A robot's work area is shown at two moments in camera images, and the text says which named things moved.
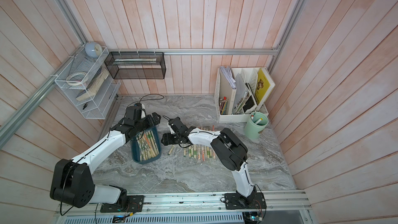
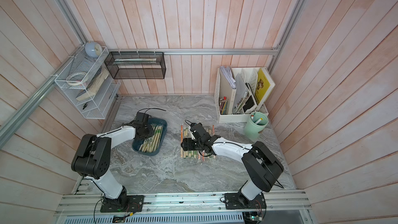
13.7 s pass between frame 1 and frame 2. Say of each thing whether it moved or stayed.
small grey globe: stayed
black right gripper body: moved
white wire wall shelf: stayed
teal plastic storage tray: moved
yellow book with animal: stayed
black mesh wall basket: stayed
